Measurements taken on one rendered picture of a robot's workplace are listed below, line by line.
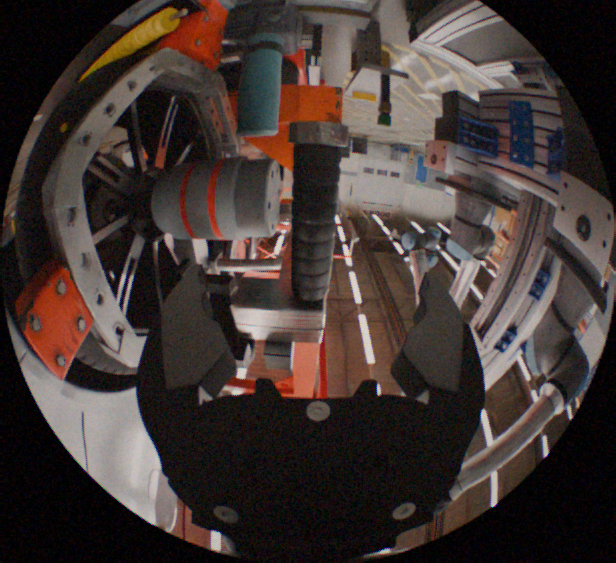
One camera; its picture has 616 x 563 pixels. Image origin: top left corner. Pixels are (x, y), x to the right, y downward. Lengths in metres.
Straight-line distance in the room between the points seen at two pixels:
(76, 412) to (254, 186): 0.57
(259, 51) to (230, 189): 0.31
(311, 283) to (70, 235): 0.23
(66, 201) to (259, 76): 0.38
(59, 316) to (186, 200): 0.24
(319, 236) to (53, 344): 0.26
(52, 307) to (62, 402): 0.32
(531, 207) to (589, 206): 0.38
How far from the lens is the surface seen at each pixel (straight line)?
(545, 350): 0.53
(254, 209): 0.29
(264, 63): 0.47
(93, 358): 0.35
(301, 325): 0.20
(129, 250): 0.41
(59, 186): 0.21
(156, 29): 0.38
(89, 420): 0.55
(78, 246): 0.22
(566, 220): 0.36
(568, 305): 0.49
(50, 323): 0.21
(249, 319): 0.21
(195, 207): 0.32
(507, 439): 0.51
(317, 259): 0.17
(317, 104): 0.77
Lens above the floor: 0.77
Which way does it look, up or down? 30 degrees up
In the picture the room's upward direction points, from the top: 177 degrees counter-clockwise
